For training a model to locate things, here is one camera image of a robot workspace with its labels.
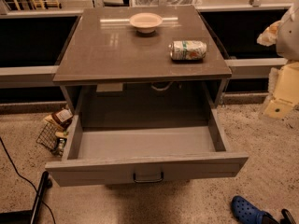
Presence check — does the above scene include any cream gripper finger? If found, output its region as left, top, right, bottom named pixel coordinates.
left=257, top=21, right=280, bottom=47
left=261, top=62, right=299, bottom=119

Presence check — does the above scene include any green white 7up can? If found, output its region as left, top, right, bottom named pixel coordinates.
left=169, top=40, right=207, bottom=61

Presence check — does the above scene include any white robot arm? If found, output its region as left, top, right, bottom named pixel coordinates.
left=257, top=1, right=299, bottom=119

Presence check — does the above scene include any grey cabinet with glossy top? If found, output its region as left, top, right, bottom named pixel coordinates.
left=52, top=5, right=233, bottom=117

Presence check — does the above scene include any open grey top drawer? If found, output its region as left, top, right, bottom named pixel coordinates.
left=45, top=83, right=249, bottom=188

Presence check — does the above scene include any small can on floor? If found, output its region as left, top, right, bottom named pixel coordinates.
left=55, top=138, right=66, bottom=156

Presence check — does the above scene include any blue croc shoe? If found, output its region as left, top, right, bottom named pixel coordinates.
left=231, top=196, right=279, bottom=224

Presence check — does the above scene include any white bowl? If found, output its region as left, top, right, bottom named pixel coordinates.
left=129, top=13, right=163, bottom=34

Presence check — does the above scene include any brown snack bag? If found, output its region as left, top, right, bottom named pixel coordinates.
left=51, top=109, right=73, bottom=130

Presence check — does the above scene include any black stand base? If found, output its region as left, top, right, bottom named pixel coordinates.
left=0, top=171, right=52, bottom=224

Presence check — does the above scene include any black metal drawer handle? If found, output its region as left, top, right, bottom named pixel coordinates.
left=133, top=172, right=164, bottom=184

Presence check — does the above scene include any black wire basket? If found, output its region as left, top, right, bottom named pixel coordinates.
left=36, top=123, right=58, bottom=150

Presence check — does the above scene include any black cable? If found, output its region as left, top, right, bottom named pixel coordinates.
left=0, top=136, right=57, bottom=224

